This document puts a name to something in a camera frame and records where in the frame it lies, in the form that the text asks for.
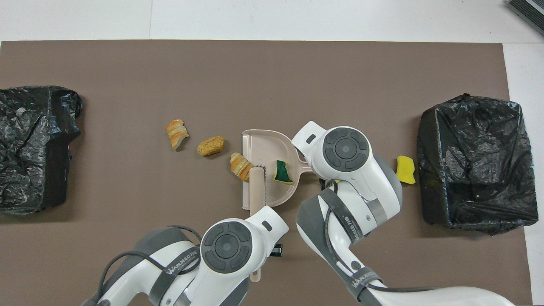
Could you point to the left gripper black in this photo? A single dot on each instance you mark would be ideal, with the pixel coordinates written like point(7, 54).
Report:
point(277, 250)

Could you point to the beige hand brush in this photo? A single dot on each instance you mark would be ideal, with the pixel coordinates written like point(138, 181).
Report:
point(257, 191)

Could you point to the yellow green sponge piece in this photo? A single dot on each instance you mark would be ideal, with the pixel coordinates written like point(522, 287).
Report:
point(281, 173)

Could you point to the orange striped bread piece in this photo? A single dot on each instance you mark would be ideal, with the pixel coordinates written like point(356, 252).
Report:
point(177, 134)
point(241, 166)

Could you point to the beige plastic dustpan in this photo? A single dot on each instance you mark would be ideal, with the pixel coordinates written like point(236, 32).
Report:
point(263, 146)

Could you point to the brown peanut-shaped bread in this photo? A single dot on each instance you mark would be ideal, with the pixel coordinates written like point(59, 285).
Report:
point(211, 145)

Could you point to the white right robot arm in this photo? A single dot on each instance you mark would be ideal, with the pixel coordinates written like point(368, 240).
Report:
point(348, 170)

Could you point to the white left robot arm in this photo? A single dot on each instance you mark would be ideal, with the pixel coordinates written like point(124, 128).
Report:
point(229, 255)

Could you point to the black bag-lined trash bin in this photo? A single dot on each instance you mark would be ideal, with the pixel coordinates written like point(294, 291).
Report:
point(463, 127)
point(25, 110)

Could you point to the brown table mat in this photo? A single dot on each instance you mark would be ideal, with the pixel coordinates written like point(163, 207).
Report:
point(255, 76)

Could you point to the grey ribbed device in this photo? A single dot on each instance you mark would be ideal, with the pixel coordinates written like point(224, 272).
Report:
point(529, 10)

